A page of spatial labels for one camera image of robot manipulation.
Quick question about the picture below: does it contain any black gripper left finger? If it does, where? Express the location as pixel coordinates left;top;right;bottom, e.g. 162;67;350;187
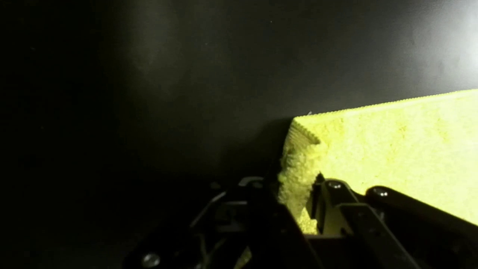
122;176;319;269

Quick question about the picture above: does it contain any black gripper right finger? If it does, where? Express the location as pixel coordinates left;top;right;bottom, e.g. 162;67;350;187
306;175;478;269

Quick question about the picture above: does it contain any yellow towel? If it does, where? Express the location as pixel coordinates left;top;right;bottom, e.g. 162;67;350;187
277;89;478;233

